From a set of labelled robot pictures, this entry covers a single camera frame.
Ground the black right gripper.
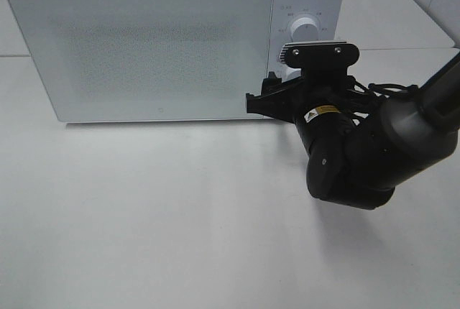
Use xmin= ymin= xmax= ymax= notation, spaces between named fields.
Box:
xmin=245 ymin=70 xmax=359 ymax=133

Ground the white microwave knob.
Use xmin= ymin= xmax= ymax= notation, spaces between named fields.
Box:
xmin=285 ymin=68 xmax=301 ymax=80
xmin=290 ymin=17 xmax=319 ymax=42

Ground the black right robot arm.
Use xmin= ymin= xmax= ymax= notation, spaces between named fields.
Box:
xmin=246 ymin=42 xmax=459 ymax=210

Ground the white microwave oven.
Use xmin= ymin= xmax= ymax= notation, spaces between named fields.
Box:
xmin=1 ymin=0 xmax=348 ymax=124

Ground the black camera cable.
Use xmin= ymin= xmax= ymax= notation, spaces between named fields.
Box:
xmin=346 ymin=75 xmax=420 ymax=123

